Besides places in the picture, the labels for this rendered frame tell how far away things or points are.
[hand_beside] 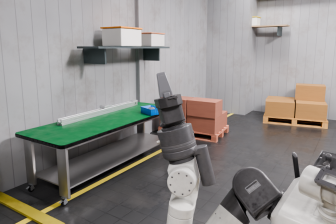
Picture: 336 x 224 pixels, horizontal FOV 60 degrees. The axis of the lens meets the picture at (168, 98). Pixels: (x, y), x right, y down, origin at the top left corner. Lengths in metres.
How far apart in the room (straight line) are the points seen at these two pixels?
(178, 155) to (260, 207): 0.26
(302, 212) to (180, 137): 0.33
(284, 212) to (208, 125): 4.68
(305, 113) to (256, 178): 6.21
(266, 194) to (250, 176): 0.06
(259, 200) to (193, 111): 4.68
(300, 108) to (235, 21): 2.63
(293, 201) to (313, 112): 6.25
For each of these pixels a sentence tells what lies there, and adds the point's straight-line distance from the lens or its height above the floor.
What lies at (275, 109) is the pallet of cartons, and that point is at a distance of 6.98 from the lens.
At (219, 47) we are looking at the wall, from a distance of 7.82.
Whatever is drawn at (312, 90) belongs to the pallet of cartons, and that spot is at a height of 0.75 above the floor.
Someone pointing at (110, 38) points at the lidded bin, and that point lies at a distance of 4.52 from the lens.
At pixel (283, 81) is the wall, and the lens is 8.06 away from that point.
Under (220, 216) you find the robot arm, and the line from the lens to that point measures 0.85.
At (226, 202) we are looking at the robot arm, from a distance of 0.86.
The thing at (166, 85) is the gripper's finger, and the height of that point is 1.62.
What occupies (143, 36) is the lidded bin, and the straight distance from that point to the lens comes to 5.11.
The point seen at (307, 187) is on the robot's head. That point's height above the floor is 1.42.
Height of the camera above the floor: 1.71
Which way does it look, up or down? 10 degrees down
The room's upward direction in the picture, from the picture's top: straight up
